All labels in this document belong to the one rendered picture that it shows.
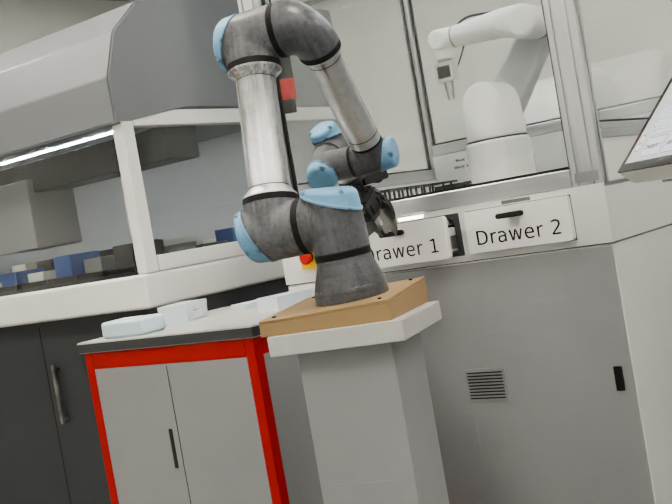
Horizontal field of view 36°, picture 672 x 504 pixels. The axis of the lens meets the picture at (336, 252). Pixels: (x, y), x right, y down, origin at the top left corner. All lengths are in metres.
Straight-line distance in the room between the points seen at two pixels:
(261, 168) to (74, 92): 1.24
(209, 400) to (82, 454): 1.14
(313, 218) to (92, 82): 1.32
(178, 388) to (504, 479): 0.89
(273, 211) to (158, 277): 1.12
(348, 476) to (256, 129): 0.73
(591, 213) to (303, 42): 0.84
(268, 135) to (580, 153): 0.81
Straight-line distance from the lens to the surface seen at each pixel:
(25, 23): 7.25
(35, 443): 3.77
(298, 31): 2.15
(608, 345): 2.58
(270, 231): 2.06
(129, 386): 2.71
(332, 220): 2.01
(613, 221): 2.55
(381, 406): 1.99
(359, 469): 2.04
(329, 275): 2.02
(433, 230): 2.65
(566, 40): 2.56
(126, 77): 3.19
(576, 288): 2.58
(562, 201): 2.55
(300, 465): 2.50
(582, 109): 2.55
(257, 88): 2.16
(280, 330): 2.01
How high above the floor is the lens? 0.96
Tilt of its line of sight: 2 degrees down
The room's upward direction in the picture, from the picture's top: 10 degrees counter-clockwise
